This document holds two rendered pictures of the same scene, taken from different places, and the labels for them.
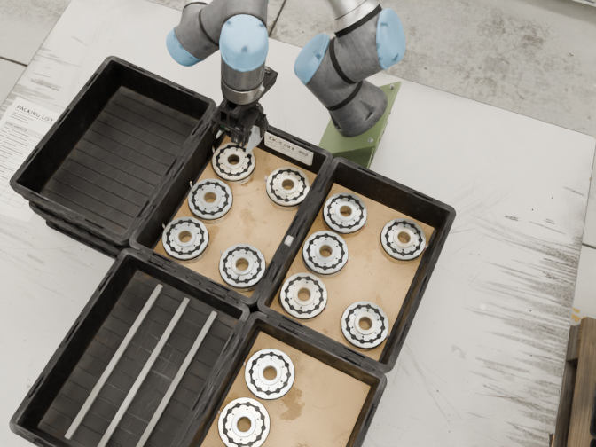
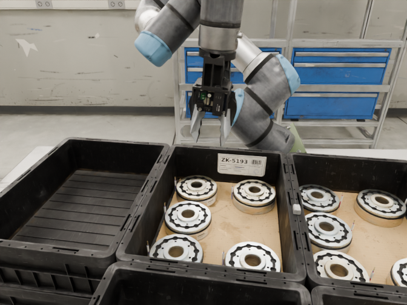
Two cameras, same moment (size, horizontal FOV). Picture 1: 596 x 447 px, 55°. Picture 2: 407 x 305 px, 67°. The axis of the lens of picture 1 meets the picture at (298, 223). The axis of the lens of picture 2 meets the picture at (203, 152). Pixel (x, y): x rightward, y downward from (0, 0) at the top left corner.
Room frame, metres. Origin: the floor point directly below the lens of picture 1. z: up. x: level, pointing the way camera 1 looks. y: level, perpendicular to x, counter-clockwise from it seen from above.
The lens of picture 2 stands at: (0.02, 0.27, 1.31)
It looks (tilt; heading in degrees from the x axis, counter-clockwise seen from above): 29 degrees down; 349
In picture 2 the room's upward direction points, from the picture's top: straight up
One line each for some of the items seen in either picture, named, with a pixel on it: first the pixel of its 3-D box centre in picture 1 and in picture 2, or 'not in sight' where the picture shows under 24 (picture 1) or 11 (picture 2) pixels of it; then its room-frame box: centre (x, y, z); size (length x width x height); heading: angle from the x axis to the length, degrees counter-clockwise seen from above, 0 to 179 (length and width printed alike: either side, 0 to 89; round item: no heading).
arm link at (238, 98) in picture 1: (243, 82); (220, 38); (0.61, 0.13, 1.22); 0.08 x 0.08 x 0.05
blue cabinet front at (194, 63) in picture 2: not in sight; (231, 85); (2.30, -0.38, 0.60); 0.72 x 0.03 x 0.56; 78
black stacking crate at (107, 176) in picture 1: (122, 155); (88, 203); (0.62, 0.43, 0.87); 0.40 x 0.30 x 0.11; 161
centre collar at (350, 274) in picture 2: (303, 294); (338, 270); (0.34, -0.03, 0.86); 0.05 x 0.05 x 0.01
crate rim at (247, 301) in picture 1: (235, 199); (219, 196); (0.52, 0.14, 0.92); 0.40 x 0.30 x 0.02; 161
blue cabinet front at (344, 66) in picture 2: not in sight; (334, 85); (2.14, -1.16, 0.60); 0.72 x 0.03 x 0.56; 78
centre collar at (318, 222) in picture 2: (325, 251); (326, 227); (0.45, -0.07, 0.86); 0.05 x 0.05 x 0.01
